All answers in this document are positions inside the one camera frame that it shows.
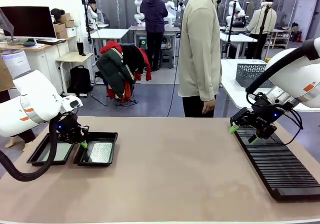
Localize white storage box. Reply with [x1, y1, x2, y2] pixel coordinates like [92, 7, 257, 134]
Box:
[65, 26, 77, 38]

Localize dark green jacket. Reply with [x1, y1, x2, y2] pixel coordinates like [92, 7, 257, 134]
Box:
[95, 47, 136, 99]

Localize grey plastic basket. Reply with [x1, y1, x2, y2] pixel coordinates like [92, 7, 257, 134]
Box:
[235, 63, 276, 89]

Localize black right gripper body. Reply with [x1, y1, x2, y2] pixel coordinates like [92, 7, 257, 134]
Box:
[249, 95, 286, 129]

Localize white side table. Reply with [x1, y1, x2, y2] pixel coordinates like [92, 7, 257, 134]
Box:
[219, 58, 320, 119]

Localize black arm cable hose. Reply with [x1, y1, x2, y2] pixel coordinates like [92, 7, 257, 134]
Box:
[0, 114, 64, 183]
[246, 38, 320, 94]

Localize black ESD tray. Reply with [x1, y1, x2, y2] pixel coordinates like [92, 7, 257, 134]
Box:
[26, 133, 76, 167]
[72, 131, 119, 168]

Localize chair with piled jackets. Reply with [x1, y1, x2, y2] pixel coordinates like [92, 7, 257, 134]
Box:
[99, 40, 153, 104]

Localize black slotted board rack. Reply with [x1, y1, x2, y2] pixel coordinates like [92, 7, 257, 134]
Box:
[229, 118, 320, 202]

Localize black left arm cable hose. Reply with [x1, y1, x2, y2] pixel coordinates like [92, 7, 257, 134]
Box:
[0, 114, 64, 183]

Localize white shelf unit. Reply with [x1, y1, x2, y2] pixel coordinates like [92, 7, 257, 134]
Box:
[271, 28, 292, 49]

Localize metal frame chair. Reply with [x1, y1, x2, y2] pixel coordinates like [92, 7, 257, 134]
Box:
[90, 70, 138, 107]

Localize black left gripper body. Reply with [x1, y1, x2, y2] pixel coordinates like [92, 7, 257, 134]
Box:
[56, 112, 84, 143]

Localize grey step stool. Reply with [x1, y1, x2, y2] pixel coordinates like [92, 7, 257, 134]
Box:
[159, 48, 175, 69]

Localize person's right forearm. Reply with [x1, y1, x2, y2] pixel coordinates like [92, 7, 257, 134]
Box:
[199, 68, 223, 102]

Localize white background table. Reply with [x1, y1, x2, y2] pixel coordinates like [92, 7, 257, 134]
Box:
[219, 30, 258, 59]
[89, 28, 130, 47]

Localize small wooden top table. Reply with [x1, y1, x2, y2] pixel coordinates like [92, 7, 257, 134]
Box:
[55, 51, 95, 97]

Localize person in beige shirt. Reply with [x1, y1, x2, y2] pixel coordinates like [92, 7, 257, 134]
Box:
[177, 0, 235, 118]

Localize black jacket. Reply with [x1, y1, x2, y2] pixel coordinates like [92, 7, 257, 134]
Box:
[121, 45, 146, 75]

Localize person in purple hoodie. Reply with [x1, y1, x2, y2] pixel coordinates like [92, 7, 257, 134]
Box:
[139, 0, 169, 72]

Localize grey background workbench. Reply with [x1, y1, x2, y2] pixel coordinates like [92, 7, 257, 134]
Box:
[128, 25, 181, 61]

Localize seated person in grey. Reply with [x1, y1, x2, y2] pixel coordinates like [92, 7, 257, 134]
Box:
[87, 0, 105, 25]

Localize black tripod stand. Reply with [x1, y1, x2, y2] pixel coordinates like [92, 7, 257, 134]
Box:
[252, 2, 273, 59]
[222, 0, 238, 59]

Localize black backpack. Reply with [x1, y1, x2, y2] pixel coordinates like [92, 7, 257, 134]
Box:
[67, 65, 93, 99]

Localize person with black cap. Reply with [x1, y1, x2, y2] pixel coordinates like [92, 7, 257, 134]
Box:
[246, 0, 278, 59]

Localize black tumbler with straw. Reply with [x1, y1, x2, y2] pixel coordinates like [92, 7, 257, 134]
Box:
[76, 38, 85, 56]

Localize green circuit board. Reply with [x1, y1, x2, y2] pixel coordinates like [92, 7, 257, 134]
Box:
[42, 143, 74, 162]
[88, 143, 114, 164]

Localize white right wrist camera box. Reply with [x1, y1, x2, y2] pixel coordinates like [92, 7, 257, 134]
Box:
[268, 86, 293, 105]

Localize thin black hanging cable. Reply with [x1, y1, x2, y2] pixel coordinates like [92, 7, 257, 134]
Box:
[166, 0, 198, 117]

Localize person's right hand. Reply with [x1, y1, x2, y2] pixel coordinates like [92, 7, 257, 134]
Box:
[201, 99, 217, 115]

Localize white cabinet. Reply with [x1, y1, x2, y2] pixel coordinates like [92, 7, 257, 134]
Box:
[24, 35, 78, 102]

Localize black computer monitor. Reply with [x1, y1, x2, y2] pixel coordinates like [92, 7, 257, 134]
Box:
[0, 6, 57, 39]

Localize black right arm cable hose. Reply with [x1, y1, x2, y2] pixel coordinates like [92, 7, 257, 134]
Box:
[246, 38, 320, 94]

